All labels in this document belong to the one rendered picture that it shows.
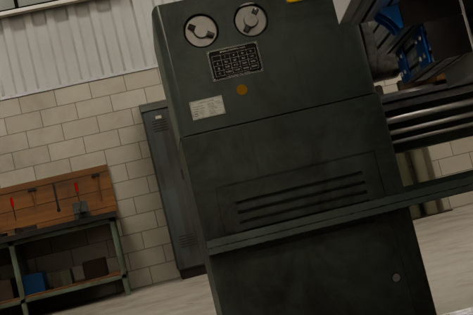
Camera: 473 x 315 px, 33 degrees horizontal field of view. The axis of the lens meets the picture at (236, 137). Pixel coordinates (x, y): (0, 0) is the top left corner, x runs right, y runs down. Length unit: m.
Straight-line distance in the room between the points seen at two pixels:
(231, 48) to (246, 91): 0.13
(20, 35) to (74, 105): 1.02
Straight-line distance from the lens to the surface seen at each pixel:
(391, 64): 2.56
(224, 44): 2.31
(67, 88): 9.21
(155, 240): 9.04
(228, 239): 2.22
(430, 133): 2.50
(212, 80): 2.29
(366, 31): 2.50
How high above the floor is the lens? 0.64
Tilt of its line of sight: 5 degrees up
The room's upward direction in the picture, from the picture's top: 14 degrees counter-clockwise
